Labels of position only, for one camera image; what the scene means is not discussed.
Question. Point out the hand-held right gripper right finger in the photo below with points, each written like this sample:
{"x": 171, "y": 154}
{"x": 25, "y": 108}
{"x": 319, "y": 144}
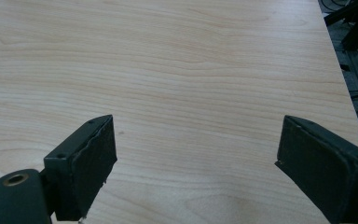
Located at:
{"x": 320, "y": 168}

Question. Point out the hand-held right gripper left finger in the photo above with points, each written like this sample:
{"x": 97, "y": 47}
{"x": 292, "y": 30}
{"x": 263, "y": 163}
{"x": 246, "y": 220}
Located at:
{"x": 80, "y": 168}

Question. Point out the black metal stand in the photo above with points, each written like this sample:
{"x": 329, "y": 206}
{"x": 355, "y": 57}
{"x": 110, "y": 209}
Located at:
{"x": 355, "y": 21}

